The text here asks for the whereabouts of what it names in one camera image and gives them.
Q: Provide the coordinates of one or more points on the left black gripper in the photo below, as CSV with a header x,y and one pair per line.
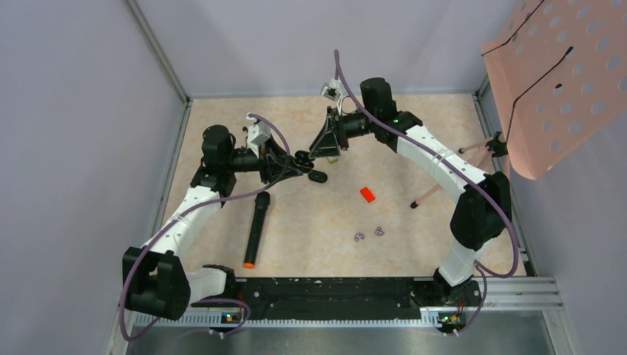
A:
x,y
274,163

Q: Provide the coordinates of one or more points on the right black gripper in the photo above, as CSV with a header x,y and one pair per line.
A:
x,y
332,135

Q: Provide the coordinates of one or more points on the oval black charging case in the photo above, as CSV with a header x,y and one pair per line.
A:
x,y
317,176

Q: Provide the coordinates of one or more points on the small black earbud case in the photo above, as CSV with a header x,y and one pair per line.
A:
x,y
302,161

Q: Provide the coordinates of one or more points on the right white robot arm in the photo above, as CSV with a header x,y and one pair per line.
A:
x,y
482,200

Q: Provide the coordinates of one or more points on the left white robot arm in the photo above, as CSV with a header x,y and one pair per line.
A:
x,y
154,279

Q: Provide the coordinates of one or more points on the black microphone orange end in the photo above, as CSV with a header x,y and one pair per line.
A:
x,y
262,202

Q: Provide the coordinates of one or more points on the red block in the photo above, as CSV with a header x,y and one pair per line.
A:
x,y
367,194

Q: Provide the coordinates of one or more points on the pink perforated music stand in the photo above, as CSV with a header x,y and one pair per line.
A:
x,y
558,75

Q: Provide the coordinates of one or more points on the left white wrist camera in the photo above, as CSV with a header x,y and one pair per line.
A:
x,y
257,134

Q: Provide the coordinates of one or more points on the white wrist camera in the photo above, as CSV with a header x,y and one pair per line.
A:
x,y
332,90
257,134

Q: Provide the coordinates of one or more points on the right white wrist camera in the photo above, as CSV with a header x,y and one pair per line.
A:
x,y
332,90

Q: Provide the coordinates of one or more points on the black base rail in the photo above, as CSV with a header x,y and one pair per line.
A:
x,y
349,298

